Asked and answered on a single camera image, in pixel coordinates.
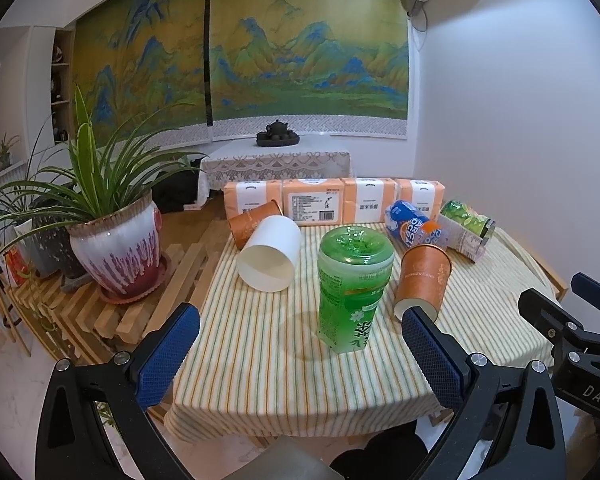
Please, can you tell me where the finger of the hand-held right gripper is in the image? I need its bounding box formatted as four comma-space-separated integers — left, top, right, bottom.
518, 288, 588, 361
571, 272, 600, 312

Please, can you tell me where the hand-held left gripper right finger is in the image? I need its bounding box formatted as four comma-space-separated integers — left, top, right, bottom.
401, 306, 574, 480

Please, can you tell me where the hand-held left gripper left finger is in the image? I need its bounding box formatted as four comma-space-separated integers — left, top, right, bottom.
35, 302, 202, 480

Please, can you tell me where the green plastic bottle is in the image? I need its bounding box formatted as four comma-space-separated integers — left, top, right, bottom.
316, 226, 395, 355

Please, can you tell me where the orange paper cup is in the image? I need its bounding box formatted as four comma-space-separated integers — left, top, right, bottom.
228, 200, 284, 250
393, 245, 452, 322

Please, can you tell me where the white paper cup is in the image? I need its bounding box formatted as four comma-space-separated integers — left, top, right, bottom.
237, 215, 302, 292

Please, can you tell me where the red plant saucer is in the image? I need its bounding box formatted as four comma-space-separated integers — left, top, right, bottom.
99, 255, 175, 305

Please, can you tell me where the wooden slatted stand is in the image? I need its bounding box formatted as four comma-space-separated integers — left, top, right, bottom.
5, 242, 231, 346

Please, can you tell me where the striped tablecloth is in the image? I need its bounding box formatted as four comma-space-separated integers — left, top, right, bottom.
165, 222, 556, 443

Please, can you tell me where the dark cloth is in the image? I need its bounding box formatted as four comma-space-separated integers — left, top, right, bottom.
330, 425, 431, 480

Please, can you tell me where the potted plant glazed ceramic pot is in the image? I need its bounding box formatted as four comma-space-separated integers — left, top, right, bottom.
0, 85, 211, 301

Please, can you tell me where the potted plant dark speckled pot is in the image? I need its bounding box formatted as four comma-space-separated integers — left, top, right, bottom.
0, 175, 88, 281

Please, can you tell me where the grey cushion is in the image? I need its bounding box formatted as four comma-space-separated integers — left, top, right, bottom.
240, 435, 342, 480

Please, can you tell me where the dark bag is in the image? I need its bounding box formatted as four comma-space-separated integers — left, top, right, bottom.
152, 167, 208, 213

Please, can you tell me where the orange tissue pack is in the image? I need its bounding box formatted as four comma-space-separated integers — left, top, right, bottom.
341, 177, 398, 223
395, 178, 446, 216
224, 180, 284, 221
282, 178, 343, 226

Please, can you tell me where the white plant pot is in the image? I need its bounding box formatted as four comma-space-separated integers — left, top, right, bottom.
14, 217, 56, 278

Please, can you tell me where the lace covered table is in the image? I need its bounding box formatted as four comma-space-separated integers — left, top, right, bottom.
200, 150, 353, 196

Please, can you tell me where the dark tea tray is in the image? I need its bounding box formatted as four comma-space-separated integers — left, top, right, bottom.
256, 130, 301, 148

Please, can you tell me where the small potted plant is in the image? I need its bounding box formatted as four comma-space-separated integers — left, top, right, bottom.
0, 132, 21, 171

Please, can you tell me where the wall shelf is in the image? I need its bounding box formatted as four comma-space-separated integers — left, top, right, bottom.
50, 27, 76, 146

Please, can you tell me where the narrow landscape wall painting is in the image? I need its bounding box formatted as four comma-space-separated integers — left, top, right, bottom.
72, 0, 213, 146

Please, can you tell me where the air conditioner cable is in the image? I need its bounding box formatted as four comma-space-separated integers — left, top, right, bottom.
407, 0, 429, 51

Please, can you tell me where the wide landscape wall painting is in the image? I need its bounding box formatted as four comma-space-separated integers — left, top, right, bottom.
209, 0, 411, 141

